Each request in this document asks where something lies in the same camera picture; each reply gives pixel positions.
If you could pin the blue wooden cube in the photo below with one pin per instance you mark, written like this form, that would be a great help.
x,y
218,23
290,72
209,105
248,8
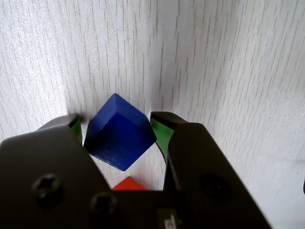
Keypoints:
x,y
119,138

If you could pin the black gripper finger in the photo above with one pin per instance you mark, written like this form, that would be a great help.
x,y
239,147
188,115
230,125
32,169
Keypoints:
x,y
202,171
43,171

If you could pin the red wooden cube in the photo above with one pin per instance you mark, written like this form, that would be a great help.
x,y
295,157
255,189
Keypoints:
x,y
129,184

